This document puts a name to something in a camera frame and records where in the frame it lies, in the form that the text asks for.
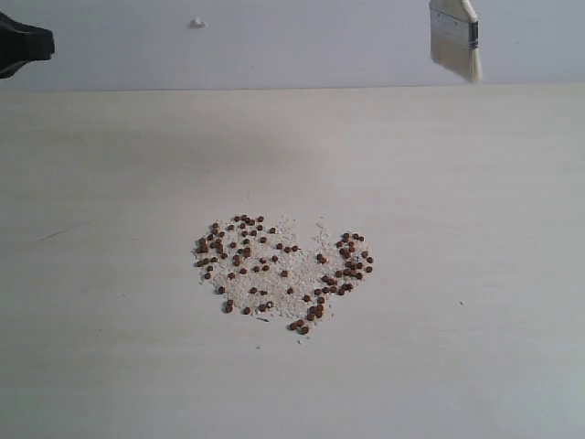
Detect white wooden paint brush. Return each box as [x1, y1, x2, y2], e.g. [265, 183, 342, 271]
[429, 0, 482, 84]

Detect pile of brown pellets and rice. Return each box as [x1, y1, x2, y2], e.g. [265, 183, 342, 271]
[191, 214, 375, 337]

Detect small white wall hook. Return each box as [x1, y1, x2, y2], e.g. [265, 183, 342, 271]
[189, 17, 207, 28]

